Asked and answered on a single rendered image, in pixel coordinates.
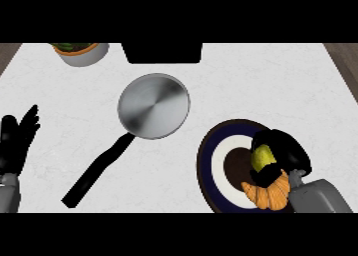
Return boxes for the navy and white plate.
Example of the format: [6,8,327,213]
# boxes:
[195,118,295,214]

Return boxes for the orange croissant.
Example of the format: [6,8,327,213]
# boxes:
[239,169,291,211]

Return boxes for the yellow-green pear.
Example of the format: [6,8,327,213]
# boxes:
[249,144,277,173]

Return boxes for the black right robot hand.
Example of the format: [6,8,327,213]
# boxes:
[248,128,313,189]

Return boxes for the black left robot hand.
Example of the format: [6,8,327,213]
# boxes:
[0,104,42,177]

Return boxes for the steel pan with black handle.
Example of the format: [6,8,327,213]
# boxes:
[59,72,192,209]

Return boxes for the white pot with green plant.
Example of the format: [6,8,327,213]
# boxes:
[48,42,110,68]

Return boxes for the black appliance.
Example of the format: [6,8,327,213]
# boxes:
[119,42,203,65]

